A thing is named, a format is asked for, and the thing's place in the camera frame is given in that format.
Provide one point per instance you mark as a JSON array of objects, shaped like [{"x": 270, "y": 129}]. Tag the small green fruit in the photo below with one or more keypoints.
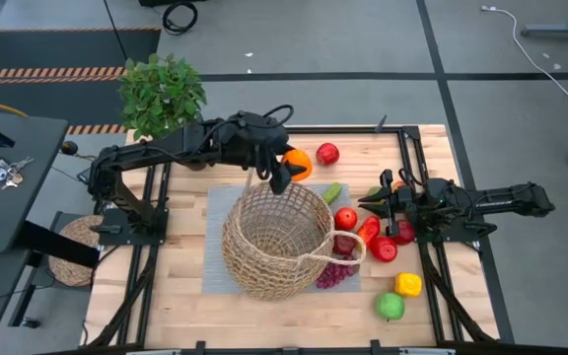
[{"x": 374, "y": 191}]

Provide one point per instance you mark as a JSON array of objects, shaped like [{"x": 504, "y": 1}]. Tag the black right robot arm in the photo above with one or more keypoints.
[{"x": 501, "y": 199}]

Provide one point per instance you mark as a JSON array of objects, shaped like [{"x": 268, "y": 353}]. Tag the small orange fruit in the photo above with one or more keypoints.
[{"x": 398, "y": 186}]

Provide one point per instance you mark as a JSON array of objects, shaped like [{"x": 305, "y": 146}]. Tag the black round knob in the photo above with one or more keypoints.
[{"x": 69, "y": 147}]

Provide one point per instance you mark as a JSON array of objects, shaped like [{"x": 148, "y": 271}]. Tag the green apple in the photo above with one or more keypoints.
[{"x": 390, "y": 305}]

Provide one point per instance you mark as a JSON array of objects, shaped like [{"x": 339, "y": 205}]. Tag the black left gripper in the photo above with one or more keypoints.
[{"x": 254, "y": 140}]

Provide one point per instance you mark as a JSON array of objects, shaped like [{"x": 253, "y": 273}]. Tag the red tomato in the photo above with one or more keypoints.
[{"x": 384, "y": 249}]

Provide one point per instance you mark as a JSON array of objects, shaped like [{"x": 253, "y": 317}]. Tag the purple grape bunch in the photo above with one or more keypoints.
[{"x": 333, "y": 276}]

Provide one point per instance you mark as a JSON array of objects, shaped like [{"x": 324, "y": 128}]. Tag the green wrinkled cucumber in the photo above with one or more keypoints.
[{"x": 332, "y": 193}]

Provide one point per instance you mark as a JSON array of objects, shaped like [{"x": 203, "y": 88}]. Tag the black desk support beam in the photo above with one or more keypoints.
[{"x": 57, "y": 244}]

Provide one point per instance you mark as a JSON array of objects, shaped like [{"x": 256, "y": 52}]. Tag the grey woven placemat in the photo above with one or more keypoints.
[{"x": 212, "y": 246}]

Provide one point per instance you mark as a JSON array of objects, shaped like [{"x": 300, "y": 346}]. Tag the yellow bell pepper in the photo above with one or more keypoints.
[{"x": 407, "y": 284}]

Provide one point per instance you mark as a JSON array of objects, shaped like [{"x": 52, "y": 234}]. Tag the red round fruit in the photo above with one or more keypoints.
[{"x": 406, "y": 234}]

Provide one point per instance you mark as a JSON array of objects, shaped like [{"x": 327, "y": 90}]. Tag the grey metal table base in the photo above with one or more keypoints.
[{"x": 560, "y": 32}]

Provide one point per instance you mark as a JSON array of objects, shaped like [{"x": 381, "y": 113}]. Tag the green leafy plant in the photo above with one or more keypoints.
[{"x": 161, "y": 93}]

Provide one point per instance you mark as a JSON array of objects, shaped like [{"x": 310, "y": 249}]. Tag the black hazard striped floor mat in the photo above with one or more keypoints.
[{"x": 67, "y": 49}]

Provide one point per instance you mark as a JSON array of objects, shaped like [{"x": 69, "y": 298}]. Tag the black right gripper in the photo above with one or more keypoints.
[{"x": 404, "y": 204}]

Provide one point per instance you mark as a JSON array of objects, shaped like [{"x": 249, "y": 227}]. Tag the black plant pot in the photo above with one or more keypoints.
[{"x": 196, "y": 166}]

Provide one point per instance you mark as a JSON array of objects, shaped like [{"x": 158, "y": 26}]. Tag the dark grey desk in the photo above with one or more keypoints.
[{"x": 18, "y": 207}]

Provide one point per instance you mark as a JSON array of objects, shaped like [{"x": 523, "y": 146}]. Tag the round woven trivet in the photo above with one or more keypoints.
[{"x": 74, "y": 268}]

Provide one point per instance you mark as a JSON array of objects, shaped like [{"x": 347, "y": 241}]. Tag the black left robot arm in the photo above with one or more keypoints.
[{"x": 165, "y": 148}]

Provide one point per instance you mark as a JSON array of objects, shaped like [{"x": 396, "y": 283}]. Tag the red orange bell pepper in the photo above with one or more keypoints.
[{"x": 369, "y": 231}]

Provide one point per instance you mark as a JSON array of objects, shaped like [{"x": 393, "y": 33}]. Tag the bunch of keys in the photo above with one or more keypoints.
[{"x": 10, "y": 170}]

